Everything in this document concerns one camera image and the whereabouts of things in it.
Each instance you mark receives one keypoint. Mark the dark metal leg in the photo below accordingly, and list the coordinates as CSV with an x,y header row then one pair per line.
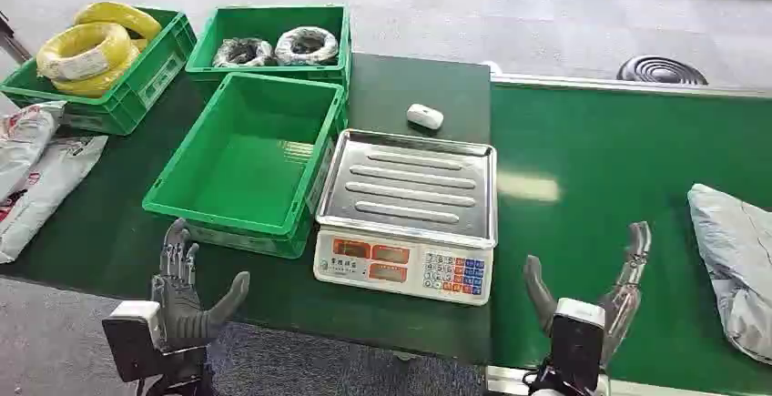
x,y
12,37

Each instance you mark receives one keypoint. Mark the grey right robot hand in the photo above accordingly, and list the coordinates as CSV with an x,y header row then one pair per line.
x,y
627,297

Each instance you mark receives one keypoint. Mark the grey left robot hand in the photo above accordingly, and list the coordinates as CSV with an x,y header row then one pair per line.
x,y
181,312

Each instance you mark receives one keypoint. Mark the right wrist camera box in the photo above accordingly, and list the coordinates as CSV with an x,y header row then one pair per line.
x,y
576,339

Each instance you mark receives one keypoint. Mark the green crate holding wrapped coils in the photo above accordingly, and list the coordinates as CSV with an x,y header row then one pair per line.
x,y
271,22

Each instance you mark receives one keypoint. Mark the green conveyor belt with frame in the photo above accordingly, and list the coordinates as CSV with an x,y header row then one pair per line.
x,y
603,158

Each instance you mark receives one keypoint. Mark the electronic scale with steel pan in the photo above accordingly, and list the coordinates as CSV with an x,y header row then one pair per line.
x,y
410,200

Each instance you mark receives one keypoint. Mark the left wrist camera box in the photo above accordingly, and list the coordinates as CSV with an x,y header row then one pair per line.
x,y
130,339

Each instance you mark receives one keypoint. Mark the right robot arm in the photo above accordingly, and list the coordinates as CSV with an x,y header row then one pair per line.
x,y
558,384

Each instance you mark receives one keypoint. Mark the grey plastic parcel bag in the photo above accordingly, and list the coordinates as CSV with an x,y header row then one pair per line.
x,y
736,260

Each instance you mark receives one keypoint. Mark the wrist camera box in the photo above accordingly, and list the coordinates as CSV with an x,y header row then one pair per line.
x,y
130,339
576,339

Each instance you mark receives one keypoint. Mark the white printed parcel bag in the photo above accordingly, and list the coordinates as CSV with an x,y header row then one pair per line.
x,y
24,140
42,194

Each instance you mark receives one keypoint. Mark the small white plastic device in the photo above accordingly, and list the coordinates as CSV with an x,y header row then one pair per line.
x,y
424,116

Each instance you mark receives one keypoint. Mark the green crate with white label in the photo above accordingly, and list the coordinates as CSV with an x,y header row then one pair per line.
x,y
148,82

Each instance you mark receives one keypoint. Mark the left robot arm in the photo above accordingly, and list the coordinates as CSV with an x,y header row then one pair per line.
x,y
181,375

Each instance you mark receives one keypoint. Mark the empty green plastic crate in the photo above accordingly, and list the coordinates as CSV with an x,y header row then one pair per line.
x,y
253,170

